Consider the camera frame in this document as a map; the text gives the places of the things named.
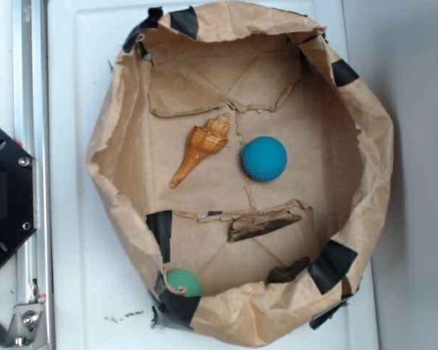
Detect green ball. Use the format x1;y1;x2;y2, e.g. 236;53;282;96
166;269;203;298

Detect blue dimpled ball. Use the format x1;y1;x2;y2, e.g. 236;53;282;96
241;136;288;182

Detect brown paper bag bin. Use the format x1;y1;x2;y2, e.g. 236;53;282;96
86;1;393;347

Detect orange plastic seashell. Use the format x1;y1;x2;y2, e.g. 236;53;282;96
169;112;230;189

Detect flat driftwood piece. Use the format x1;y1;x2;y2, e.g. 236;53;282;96
228;210;302;242

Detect small dark bark chunk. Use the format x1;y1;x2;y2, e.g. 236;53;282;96
267;257;310;284

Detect aluminium frame rail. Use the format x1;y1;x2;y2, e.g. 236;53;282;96
12;0;55;306

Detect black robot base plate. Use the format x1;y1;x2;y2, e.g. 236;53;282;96
0;129;36;269

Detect metal corner bracket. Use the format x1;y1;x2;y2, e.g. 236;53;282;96
2;303;47;349

